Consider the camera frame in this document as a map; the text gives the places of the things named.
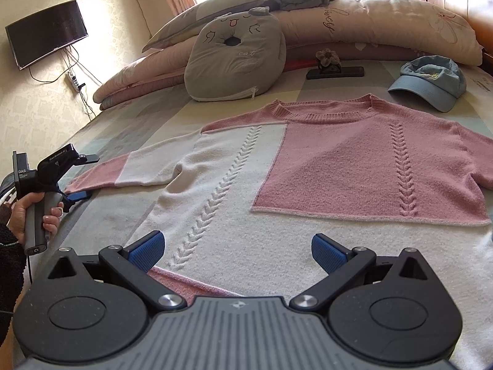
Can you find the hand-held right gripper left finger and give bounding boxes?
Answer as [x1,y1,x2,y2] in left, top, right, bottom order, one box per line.
[48,230,189,311]

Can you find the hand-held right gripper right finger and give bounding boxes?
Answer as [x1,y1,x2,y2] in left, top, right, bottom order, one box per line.
[289,233,430,311]

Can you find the pink and white knit sweater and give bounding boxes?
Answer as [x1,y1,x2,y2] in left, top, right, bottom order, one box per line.
[63,93,493,363]

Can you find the person's left forearm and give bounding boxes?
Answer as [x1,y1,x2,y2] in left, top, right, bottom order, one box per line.
[0,221,27,349]

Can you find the person's left hand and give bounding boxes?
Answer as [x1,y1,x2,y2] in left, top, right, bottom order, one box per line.
[8,192,64,245]

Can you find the dark striped cloth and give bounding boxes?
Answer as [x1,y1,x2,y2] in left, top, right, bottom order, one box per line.
[0,173,18,216]

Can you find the white power strip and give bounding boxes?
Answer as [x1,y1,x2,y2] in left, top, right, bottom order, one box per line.
[65,71,86,91]

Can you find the pink folded quilt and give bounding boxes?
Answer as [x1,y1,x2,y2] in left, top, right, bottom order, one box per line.
[92,36,424,110]

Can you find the grey cat face cushion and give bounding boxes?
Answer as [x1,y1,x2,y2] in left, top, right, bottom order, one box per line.
[184,6,286,103]

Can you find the grey patterned pillow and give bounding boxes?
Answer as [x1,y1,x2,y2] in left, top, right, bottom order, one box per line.
[142,0,283,52]

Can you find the black smartphone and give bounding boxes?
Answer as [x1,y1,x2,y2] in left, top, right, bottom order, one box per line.
[306,66,365,80]

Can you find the blue baseball cap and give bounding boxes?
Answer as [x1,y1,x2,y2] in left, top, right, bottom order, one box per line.
[387,55,467,113]

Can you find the grey flower hair scrunchie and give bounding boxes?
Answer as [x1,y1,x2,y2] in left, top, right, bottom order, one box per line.
[315,48,341,69]

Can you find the black wall cables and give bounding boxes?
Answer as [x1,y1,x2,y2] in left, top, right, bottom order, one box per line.
[29,44,103,120]

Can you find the wall television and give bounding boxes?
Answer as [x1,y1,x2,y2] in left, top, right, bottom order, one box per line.
[5,0,89,71]

